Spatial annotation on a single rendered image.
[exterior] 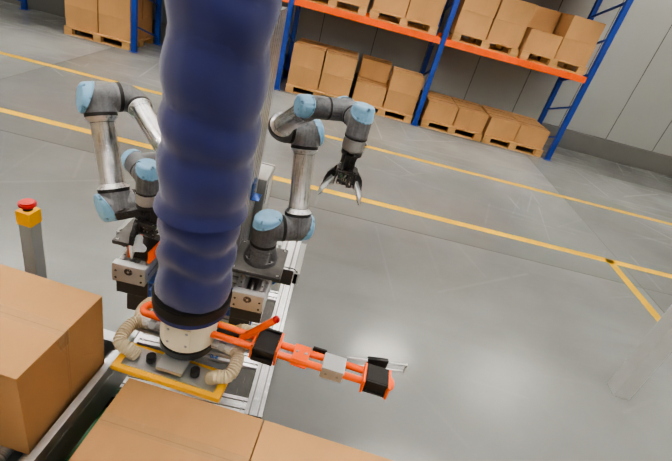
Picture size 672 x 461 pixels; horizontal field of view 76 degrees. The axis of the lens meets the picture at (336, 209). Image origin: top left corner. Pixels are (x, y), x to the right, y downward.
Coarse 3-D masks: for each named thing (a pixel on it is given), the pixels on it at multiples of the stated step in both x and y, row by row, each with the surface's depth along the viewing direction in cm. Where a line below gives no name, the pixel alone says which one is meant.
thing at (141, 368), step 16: (144, 352) 132; (160, 352) 134; (112, 368) 127; (128, 368) 127; (144, 368) 127; (192, 368) 128; (208, 368) 133; (160, 384) 126; (176, 384) 126; (192, 384) 127; (224, 384) 130
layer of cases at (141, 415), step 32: (128, 384) 179; (128, 416) 167; (160, 416) 170; (192, 416) 173; (224, 416) 177; (96, 448) 155; (128, 448) 157; (160, 448) 160; (192, 448) 163; (224, 448) 166; (256, 448) 169; (288, 448) 172; (320, 448) 175; (352, 448) 178
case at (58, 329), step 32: (0, 288) 155; (32, 288) 158; (64, 288) 162; (0, 320) 144; (32, 320) 147; (64, 320) 150; (96, 320) 164; (0, 352) 134; (32, 352) 137; (64, 352) 149; (96, 352) 172; (0, 384) 131; (32, 384) 137; (64, 384) 155; (0, 416) 139; (32, 416) 142; (32, 448) 147
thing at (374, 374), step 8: (368, 368) 131; (376, 368) 132; (384, 368) 133; (368, 376) 128; (376, 376) 129; (384, 376) 130; (360, 384) 130; (368, 384) 128; (376, 384) 127; (384, 384) 127; (368, 392) 129; (376, 392) 129; (384, 392) 129
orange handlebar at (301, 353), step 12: (144, 312) 131; (228, 324) 135; (216, 336) 130; (228, 336) 130; (252, 336) 133; (288, 348) 133; (300, 348) 133; (288, 360) 129; (300, 360) 129; (348, 372) 130; (360, 372) 132
